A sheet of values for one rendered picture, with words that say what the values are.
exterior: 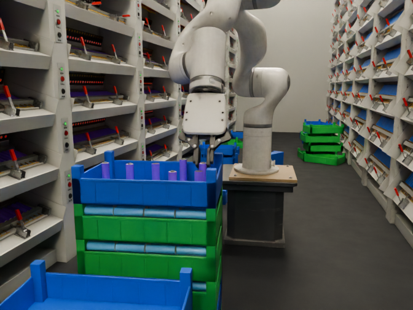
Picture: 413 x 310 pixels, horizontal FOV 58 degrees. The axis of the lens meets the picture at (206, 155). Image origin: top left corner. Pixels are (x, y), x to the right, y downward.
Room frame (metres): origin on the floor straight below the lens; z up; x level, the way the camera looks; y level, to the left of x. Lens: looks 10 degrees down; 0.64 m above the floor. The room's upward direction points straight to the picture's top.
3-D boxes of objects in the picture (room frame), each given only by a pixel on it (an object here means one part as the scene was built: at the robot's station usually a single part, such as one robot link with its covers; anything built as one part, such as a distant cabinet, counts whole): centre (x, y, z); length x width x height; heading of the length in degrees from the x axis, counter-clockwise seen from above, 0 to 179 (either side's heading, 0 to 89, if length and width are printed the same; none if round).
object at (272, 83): (1.54, -0.25, 0.60); 0.19 x 0.12 x 0.24; 71
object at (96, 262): (0.83, 0.12, 0.28); 0.30 x 0.20 x 0.08; 84
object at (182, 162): (0.89, 0.06, 0.44); 0.02 x 0.02 x 0.06
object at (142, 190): (0.83, 0.12, 0.44); 0.30 x 0.20 x 0.08; 84
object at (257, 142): (1.56, -0.21, 0.39); 0.19 x 0.19 x 0.18
